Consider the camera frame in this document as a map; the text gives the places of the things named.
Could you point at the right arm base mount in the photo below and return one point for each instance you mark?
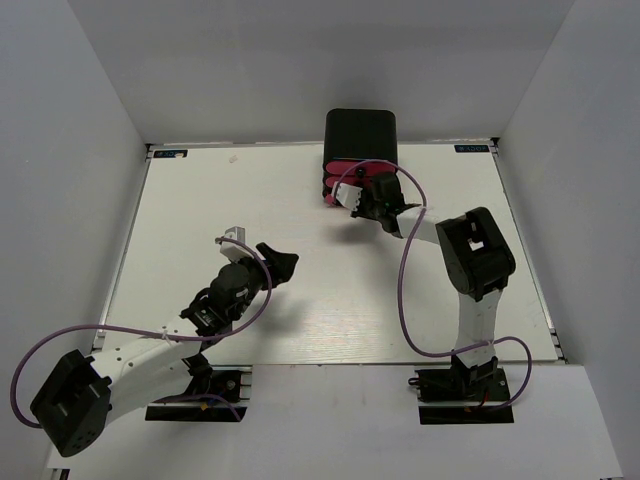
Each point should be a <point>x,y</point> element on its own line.
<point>444,400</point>

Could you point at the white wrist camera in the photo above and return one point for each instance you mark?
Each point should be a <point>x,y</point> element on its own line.
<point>345,195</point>
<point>233,244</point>

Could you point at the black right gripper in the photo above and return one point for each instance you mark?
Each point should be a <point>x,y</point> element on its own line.
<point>366,192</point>

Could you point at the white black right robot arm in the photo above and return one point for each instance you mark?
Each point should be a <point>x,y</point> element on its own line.
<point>477,259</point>

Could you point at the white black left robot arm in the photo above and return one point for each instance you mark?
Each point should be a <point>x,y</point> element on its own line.
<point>85,393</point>

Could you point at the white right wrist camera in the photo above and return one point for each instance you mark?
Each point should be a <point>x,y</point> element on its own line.
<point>345,195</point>

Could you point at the black pink drawer organizer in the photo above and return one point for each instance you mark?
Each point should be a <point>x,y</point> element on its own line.
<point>352,136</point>

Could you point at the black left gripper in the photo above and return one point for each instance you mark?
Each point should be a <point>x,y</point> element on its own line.
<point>282,264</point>

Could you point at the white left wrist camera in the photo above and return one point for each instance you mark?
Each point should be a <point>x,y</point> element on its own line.
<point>233,244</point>

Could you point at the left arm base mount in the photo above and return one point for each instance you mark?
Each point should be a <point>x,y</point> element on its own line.
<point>214,394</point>

